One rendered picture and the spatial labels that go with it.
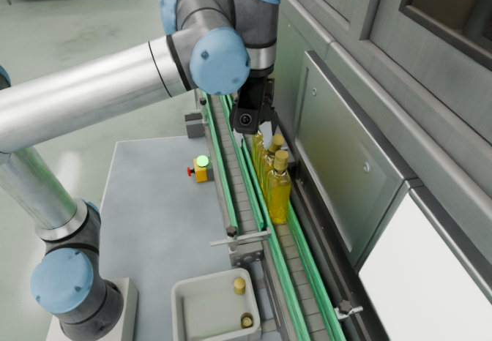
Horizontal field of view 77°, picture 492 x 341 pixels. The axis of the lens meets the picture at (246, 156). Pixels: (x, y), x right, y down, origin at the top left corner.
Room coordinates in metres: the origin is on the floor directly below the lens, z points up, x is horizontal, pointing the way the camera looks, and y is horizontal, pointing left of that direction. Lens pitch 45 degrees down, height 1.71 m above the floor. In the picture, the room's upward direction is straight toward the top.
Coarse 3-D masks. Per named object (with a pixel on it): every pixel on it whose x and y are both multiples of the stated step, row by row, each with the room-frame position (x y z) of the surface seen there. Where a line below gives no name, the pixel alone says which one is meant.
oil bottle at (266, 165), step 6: (264, 156) 0.62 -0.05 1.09; (264, 162) 0.60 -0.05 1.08; (270, 162) 0.59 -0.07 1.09; (264, 168) 0.58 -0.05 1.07; (270, 168) 0.58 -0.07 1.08; (264, 174) 0.58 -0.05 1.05; (264, 180) 0.58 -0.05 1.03; (264, 186) 0.58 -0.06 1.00; (264, 192) 0.58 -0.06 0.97; (264, 198) 0.58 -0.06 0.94
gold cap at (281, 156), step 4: (276, 152) 0.56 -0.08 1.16; (280, 152) 0.56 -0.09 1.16; (284, 152) 0.56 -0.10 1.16; (276, 156) 0.54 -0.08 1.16; (280, 156) 0.54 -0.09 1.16; (284, 156) 0.54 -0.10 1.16; (276, 160) 0.54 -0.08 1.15; (280, 160) 0.53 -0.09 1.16; (284, 160) 0.53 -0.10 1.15; (276, 164) 0.54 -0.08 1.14; (280, 164) 0.53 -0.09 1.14; (284, 164) 0.53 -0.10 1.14; (276, 168) 0.54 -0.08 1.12; (280, 168) 0.53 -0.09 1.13; (284, 168) 0.53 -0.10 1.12
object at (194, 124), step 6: (192, 114) 1.14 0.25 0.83; (198, 114) 1.14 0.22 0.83; (186, 120) 1.10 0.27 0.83; (192, 120) 1.10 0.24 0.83; (198, 120) 1.10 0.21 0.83; (186, 126) 1.06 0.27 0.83; (192, 126) 1.07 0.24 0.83; (198, 126) 1.07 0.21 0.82; (192, 132) 1.07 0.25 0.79; (198, 132) 1.07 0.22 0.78
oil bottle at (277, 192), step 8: (272, 176) 0.54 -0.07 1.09; (280, 176) 0.53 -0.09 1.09; (288, 176) 0.54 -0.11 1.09; (272, 184) 0.52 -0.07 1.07; (280, 184) 0.52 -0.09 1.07; (288, 184) 0.53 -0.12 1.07; (272, 192) 0.52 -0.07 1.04; (280, 192) 0.52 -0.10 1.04; (288, 192) 0.53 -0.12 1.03; (272, 200) 0.52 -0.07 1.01; (280, 200) 0.52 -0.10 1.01; (272, 208) 0.52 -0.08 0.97; (280, 208) 0.52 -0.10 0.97; (272, 216) 0.52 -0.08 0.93; (280, 216) 0.52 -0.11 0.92; (272, 224) 0.52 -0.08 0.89
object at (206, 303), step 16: (224, 272) 0.39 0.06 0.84; (240, 272) 0.39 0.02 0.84; (176, 288) 0.34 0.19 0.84; (192, 288) 0.36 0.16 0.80; (208, 288) 0.36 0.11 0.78; (224, 288) 0.37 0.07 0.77; (176, 304) 0.30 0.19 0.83; (192, 304) 0.32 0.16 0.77; (208, 304) 0.32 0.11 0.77; (224, 304) 0.32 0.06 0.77; (240, 304) 0.32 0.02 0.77; (256, 304) 0.30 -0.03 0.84; (176, 320) 0.26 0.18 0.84; (192, 320) 0.28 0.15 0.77; (208, 320) 0.28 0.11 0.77; (224, 320) 0.28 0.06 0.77; (256, 320) 0.26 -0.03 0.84; (176, 336) 0.22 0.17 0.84; (192, 336) 0.24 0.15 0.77; (208, 336) 0.24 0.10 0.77; (224, 336) 0.22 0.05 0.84
